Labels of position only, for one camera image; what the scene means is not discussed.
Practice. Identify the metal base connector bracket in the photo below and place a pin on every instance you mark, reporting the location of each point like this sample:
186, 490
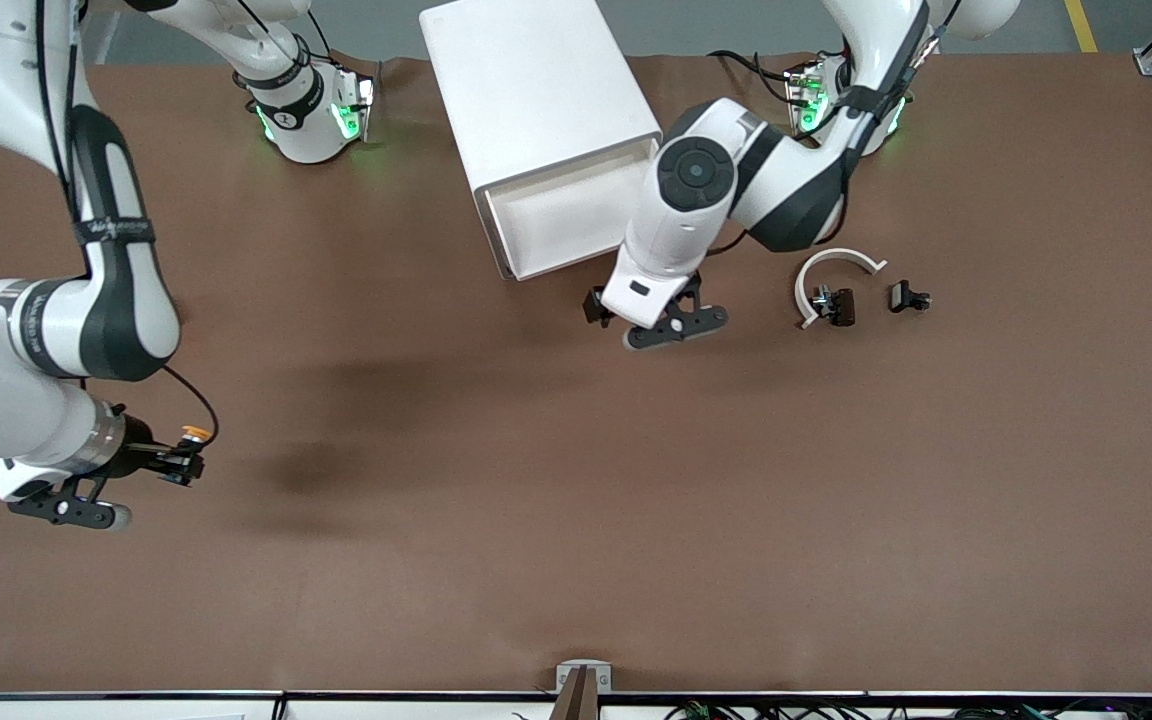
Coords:
808, 100
354, 105

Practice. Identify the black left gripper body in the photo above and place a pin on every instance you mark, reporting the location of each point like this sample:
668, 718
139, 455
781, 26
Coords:
594, 305

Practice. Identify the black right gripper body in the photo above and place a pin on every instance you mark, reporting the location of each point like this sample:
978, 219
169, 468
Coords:
139, 453

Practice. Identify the small black clip part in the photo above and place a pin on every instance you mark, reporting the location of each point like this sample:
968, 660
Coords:
902, 296

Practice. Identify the white drawer cabinet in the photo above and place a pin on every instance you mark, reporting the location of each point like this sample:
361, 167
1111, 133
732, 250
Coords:
536, 80

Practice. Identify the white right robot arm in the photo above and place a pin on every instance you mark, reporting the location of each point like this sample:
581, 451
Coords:
116, 300

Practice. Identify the brown table cover sheet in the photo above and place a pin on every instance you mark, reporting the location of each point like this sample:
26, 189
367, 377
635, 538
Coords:
576, 500

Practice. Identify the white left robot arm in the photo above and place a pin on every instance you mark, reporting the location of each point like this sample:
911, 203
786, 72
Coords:
796, 190

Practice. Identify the grey metal mounting bracket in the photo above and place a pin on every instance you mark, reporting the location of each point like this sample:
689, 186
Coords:
566, 672

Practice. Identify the silver aluminium bar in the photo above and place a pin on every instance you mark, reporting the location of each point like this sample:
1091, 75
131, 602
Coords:
566, 215

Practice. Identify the dark camera mount post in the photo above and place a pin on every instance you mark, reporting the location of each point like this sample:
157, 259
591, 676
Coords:
576, 700

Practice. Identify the white table edge rail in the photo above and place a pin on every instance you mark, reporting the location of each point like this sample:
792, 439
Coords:
86, 712

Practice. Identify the white curved plastic clip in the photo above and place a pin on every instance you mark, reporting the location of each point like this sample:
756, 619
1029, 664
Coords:
836, 253

